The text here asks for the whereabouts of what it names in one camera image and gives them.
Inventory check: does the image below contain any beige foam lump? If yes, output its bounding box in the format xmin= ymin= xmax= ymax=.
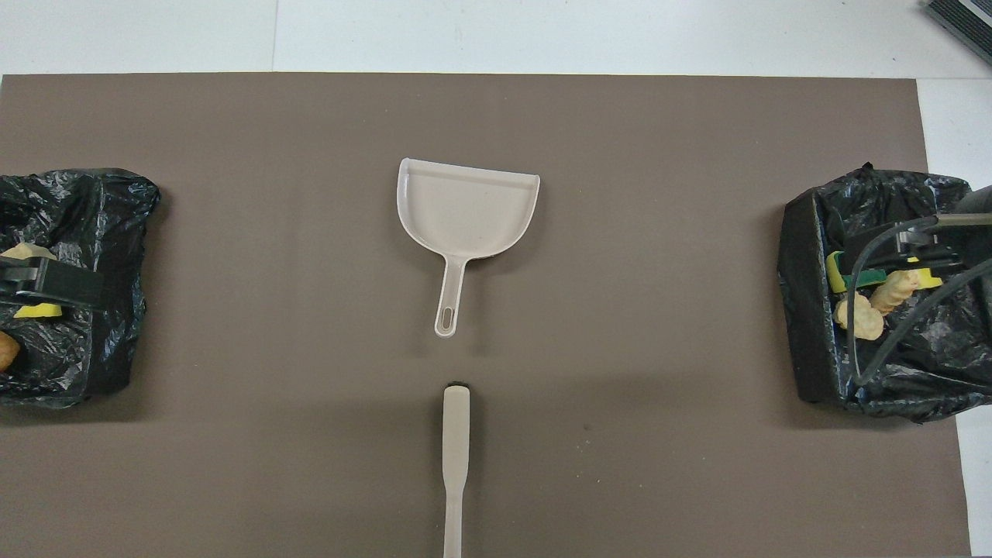
xmin=834 ymin=291 xmax=885 ymax=342
xmin=870 ymin=269 xmax=921 ymax=315

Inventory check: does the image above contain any beige brush with black bristles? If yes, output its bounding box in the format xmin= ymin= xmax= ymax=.
xmin=443 ymin=381 xmax=471 ymax=558

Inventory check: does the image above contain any grey ribbed device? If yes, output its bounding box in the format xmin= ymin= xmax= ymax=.
xmin=926 ymin=0 xmax=992 ymax=67

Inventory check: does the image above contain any brown table mat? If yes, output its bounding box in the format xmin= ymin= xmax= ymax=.
xmin=0 ymin=74 xmax=971 ymax=558

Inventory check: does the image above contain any beige plastic dustpan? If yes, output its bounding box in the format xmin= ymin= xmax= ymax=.
xmin=397 ymin=158 xmax=541 ymax=339

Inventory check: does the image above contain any bin with black trash bag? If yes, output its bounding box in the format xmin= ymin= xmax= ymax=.
xmin=777 ymin=163 xmax=992 ymax=424
xmin=0 ymin=168 xmax=162 ymax=409

